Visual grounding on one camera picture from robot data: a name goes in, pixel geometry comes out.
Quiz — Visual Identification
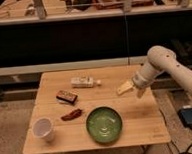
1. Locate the black cable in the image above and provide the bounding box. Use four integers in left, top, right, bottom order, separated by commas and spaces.
158, 107, 192, 154

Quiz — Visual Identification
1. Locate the wooden table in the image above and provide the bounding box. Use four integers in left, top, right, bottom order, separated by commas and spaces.
16, 62, 173, 154

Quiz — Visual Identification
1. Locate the green ceramic bowl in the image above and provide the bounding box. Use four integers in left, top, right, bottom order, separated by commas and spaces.
86, 107, 123, 144

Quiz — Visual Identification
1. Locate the red chili pepper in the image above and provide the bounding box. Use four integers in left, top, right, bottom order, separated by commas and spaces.
61, 109, 82, 121

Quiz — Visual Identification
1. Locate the white plastic bottle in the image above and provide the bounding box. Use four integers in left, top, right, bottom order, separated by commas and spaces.
71, 76, 102, 88

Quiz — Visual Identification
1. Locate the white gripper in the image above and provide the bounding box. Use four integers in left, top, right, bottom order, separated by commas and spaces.
117, 64, 162, 98

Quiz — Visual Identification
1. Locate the white paper cup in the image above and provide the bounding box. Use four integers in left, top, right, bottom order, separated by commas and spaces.
32, 118, 55, 142

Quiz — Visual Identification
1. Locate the brown chocolate bar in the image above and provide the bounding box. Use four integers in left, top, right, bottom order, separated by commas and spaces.
56, 90, 77, 104

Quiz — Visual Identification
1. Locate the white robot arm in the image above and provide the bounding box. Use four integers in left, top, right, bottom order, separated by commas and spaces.
117, 45, 192, 97

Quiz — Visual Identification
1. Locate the black foot pedal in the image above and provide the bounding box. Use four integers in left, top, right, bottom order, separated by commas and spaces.
178, 107, 192, 128

